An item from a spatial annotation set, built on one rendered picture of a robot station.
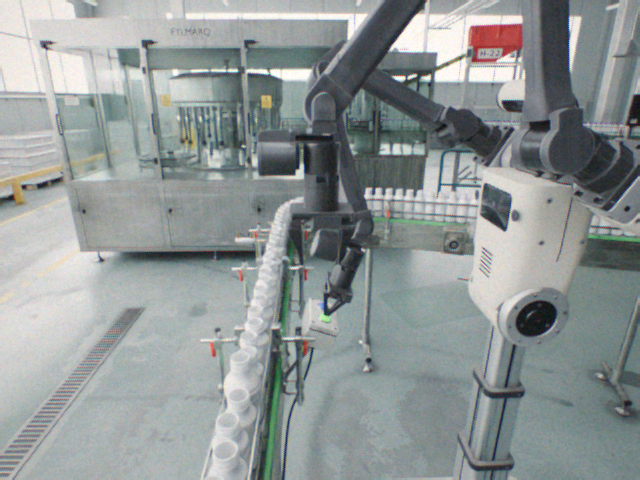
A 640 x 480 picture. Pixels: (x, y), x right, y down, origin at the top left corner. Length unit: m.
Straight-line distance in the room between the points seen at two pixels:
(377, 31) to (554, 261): 0.61
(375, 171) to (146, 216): 3.30
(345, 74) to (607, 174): 0.44
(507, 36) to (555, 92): 6.68
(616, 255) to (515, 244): 1.65
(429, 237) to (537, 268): 1.44
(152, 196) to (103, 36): 1.48
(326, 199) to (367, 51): 0.22
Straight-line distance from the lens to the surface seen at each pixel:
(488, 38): 7.35
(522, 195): 0.90
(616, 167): 0.77
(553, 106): 0.71
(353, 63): 0.60
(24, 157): 9.53
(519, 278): 0.96
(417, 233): 2.35
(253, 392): 0.80
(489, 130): 1.17
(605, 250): 2.52
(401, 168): 6.05
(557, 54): 0.73
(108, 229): 4.61
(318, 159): 0.59
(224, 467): 0.67
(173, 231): 4.35
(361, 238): 0.94
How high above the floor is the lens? 1.65
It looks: 20 degrees down
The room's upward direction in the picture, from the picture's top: straight up
